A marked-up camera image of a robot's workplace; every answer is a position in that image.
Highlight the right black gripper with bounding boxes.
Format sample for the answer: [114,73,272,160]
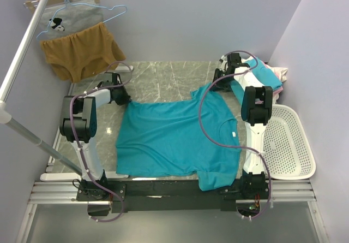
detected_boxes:
[209,69,232,92]

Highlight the teal t-shirt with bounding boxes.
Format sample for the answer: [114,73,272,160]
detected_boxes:
[116,86,240,191]

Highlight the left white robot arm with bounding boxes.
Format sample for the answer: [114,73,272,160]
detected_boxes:
[59,72,131,200]

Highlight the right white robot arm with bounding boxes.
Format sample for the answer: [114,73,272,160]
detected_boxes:
[205,50,273,199]

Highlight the white rack foot rear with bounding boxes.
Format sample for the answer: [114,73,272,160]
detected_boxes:
[99,65,134,74]

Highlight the folded light blue t-shirt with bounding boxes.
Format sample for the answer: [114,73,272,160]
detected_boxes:
[230,58,283,105]

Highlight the brown hanging shorts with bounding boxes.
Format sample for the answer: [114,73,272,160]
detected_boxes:
[40,22,126,83]

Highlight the grey panda garment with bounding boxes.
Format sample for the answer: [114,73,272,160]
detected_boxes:
[38,0,104,39]

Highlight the black base beam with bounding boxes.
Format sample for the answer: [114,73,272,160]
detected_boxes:
[76,177,270,216]

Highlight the white plastic laundry basket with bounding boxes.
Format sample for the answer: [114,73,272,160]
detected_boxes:
[263,104,316,180]

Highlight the white clothes rack pole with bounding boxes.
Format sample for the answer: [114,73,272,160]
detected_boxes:
[1,0,82,176]

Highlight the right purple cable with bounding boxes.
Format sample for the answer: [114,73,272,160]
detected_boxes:
[198,50,273,220]

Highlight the purple cable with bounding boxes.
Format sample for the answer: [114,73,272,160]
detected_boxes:
[69,61,134,224]
[198,50,273,220]

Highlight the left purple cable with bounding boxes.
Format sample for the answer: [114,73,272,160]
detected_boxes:
[69,61,134,224]

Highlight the blue wire hanger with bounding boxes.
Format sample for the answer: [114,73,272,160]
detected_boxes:
[36,0,128,41]

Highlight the aluminium rail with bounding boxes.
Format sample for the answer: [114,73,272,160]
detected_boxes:
[28,180,316,204]

